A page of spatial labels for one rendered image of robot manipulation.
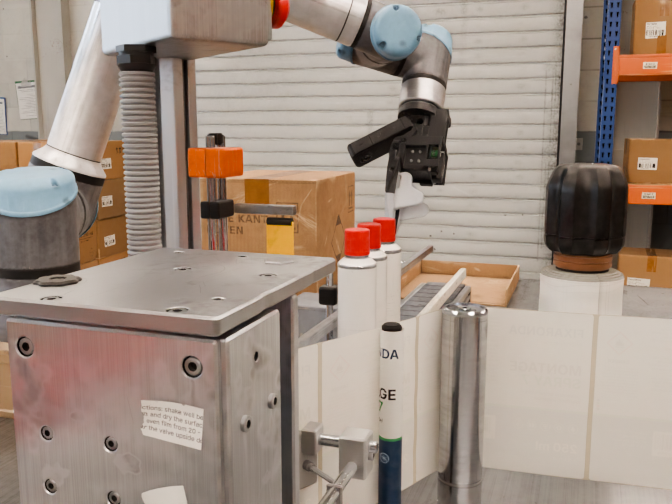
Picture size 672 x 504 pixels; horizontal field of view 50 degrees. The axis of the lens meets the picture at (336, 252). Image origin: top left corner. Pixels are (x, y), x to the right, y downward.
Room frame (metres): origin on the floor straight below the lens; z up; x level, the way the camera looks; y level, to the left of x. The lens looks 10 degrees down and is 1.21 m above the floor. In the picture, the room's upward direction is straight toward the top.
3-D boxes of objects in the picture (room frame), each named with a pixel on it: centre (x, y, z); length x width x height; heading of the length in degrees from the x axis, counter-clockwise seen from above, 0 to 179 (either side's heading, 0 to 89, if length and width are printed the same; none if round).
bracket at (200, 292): (0.34, 0.07, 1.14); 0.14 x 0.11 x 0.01; 161
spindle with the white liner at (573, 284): (0.75, -0.26, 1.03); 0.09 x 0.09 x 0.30
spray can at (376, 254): (0.99, -0.05, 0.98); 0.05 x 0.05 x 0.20
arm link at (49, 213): (1.03, 0.43, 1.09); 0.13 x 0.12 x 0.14; 9
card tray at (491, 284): (1.71, -0.30, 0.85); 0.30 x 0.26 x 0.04; 161
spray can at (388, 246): (1.05, -0.07, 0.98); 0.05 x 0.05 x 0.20
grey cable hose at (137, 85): (0.65, 0.18, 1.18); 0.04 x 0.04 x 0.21
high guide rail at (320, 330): (1.06, -0.03, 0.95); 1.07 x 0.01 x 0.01; 161
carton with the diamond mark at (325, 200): (1.52, 0.11, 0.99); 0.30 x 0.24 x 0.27; 165
